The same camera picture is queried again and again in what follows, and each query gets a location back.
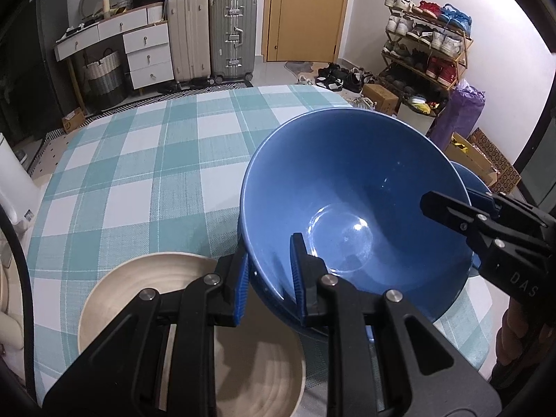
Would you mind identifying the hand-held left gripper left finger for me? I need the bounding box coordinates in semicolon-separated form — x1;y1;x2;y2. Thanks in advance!
41;243;250;417

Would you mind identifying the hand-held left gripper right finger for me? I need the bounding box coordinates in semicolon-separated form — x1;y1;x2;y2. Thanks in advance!
289;232;502;417

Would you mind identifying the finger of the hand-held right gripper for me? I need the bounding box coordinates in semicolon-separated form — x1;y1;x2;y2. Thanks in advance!
467;189;550;231
420;191;500;248

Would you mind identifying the large cream plate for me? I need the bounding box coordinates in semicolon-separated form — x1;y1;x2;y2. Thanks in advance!
77;252;307;417

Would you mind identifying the person's right hand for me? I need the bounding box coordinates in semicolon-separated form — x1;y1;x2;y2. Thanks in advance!
495;300;528;368

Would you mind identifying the brown patterned box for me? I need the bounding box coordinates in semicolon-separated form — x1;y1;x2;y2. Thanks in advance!
471;128;522;193

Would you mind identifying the open box with yellow packet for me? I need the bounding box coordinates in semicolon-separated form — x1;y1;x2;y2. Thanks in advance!
445;132;498;185

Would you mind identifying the purple bag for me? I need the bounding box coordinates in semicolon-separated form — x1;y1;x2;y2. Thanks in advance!
430;80;485;150

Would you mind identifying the white trash bin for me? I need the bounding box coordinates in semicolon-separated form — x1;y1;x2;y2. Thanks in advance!
397;96;437;135

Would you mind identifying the brown cardboard box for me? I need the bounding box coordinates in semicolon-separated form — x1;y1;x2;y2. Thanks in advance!
362;82;399;114

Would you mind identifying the wooden shoe rack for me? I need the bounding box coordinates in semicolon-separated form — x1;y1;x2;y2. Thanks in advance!
380;0;474;96

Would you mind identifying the teal checked tablecloth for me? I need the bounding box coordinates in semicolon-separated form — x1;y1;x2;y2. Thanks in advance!
26;84;496;417

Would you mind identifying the row of sneakers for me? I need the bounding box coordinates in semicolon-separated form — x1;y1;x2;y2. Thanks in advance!
384;0;473;85

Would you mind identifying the group of dark shoes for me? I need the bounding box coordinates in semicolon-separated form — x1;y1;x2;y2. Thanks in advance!
297;63;378;94

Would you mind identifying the small cardboard box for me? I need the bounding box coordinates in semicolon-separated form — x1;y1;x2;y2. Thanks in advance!
61;108;86;133

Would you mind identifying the woven laundry basket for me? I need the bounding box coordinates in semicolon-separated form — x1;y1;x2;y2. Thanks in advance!
82;50;126;107

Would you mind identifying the white drawer dresser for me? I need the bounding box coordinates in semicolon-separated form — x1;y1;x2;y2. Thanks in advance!
54;3;174;96

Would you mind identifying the wooden door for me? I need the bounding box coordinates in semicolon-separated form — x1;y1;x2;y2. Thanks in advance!
261;0;353;64

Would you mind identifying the silver suitcase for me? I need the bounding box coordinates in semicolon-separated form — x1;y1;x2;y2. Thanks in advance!
208;0;258;83

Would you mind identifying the white electric kettle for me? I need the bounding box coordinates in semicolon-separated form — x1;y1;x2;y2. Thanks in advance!
0;132;42;231

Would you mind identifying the cream suitcase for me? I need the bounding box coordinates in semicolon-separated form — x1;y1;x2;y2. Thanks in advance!
167;0;212;90

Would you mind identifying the black cable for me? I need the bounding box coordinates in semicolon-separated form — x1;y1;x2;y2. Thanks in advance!
0;204;35;400

